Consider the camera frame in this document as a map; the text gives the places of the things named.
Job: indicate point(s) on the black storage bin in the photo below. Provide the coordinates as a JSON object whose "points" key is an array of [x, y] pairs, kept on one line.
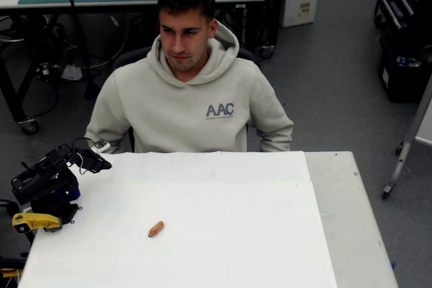
{"points": [[398, 82]]}

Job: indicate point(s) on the large white paper sheet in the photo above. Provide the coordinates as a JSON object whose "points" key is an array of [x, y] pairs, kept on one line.
{"points": [[202, 217]]}

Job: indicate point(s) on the white bag on floor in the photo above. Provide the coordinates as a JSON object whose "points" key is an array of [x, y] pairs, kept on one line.
{"points": [[71, 73]]}

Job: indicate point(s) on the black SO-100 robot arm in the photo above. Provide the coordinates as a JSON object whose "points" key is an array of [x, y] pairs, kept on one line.
{"points": [[44, 180]]}

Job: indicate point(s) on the small white camera board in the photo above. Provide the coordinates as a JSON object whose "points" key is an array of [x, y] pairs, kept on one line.
{"points": [[100, 146]]}

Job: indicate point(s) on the grey wheeled stand leg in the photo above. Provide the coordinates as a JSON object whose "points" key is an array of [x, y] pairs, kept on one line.
{"points": [[405, 153]]}

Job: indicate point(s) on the black slanted pole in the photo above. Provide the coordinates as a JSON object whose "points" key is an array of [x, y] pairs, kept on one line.
{"points": [[72, 1]]}

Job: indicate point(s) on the yellow table clamp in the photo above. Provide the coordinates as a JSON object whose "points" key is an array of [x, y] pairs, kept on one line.
{"points": [[35, 222]]}

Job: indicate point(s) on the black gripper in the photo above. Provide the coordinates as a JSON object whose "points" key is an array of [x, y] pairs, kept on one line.
{"points": [[95, 162]]}

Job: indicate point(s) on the man in beige hoodie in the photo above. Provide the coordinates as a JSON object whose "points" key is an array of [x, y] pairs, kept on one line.
{"points": [[175, 109]]}

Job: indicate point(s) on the yellow black clamp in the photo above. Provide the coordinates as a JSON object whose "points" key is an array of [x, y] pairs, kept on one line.
{"points": [[11, 267]]}

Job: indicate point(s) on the orange food piece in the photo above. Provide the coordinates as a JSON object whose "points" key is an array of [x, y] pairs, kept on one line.
{"points": [[157, 228]]}

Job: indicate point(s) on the black caster wheel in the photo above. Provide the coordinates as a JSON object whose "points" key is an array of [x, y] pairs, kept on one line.
{"points": [[29, 127]]}

